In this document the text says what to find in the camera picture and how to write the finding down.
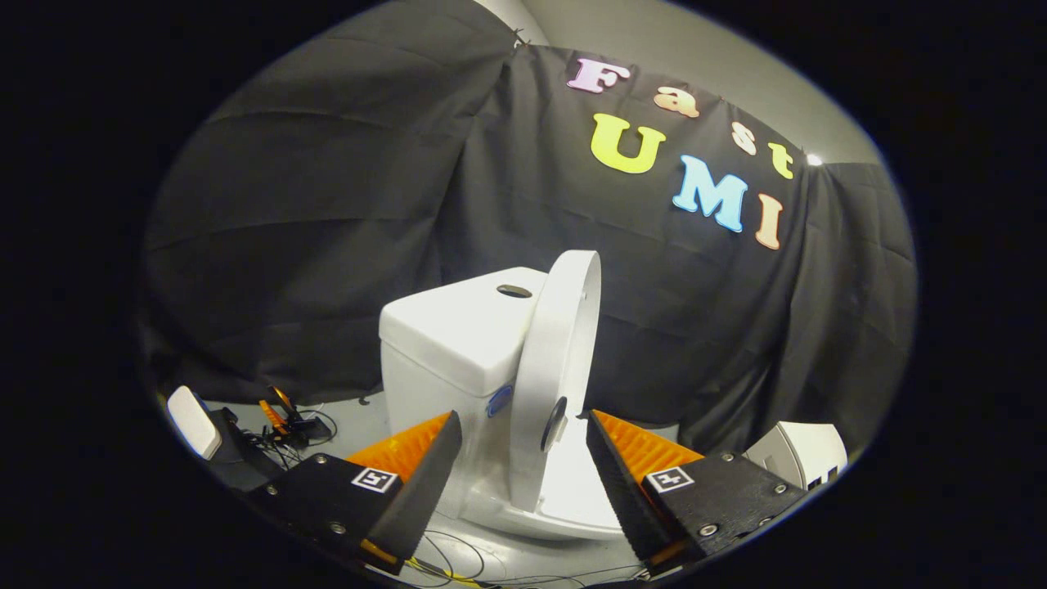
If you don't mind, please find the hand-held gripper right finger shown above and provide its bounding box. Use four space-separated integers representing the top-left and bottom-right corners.
586 409 819 578

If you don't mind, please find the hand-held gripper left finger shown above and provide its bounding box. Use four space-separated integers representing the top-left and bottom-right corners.
245 411 464 576

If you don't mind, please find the white toilet lid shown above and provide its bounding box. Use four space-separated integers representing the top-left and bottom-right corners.
509 250 603 514

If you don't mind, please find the white toilet seat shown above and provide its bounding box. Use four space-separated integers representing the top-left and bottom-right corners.
536 425 629 528

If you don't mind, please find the white ceramic toilet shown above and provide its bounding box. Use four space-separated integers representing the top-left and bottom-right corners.
379 267 632 542

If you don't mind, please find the orange black tool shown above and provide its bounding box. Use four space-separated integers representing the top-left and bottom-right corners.
258 386 300 438

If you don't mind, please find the dark device stand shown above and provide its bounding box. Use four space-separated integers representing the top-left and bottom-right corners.
209 407 285 485

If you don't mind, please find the white drawer cabinet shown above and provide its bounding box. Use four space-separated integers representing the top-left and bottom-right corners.
743 421 849 492

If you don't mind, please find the black backdrop cloth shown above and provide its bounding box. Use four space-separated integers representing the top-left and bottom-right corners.
139 0 919 459

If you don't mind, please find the thin floor cable bundle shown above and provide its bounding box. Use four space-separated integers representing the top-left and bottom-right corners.
405 528 651 588

